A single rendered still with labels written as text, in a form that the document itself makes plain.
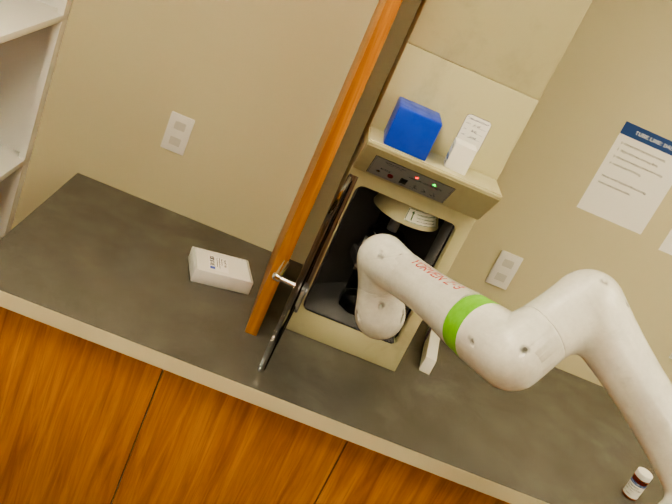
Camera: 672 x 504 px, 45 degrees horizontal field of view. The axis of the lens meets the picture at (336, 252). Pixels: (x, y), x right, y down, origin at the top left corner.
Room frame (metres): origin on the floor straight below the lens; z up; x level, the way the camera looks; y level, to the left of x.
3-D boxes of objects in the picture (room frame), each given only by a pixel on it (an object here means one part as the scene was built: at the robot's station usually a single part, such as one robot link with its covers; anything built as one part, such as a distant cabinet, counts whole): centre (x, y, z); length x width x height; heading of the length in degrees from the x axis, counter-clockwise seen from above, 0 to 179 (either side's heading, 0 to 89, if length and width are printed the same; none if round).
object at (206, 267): (1.90, 0.26, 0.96); 0.16 x 0.12 x 0.04; 113
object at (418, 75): (1.94, -0.09, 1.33); 0.32 x 0.25 x 0.77; 96
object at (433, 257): (1.94, -0.10, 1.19); 0.26 x 0.24 x 0.35; 96
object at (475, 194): (1.76, -0.11, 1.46); 0.32 x 0.12 x 0.10; 96
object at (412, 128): (1.75, -0.04, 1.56); 0.10 x 0.10 x 0.09; 6
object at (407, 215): (1.92, -0.12, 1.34); 0.18 x 0.18 x 0.05
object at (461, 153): (1.76, -0.16, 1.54); 0.05 x 0.05 x 0.06; 3
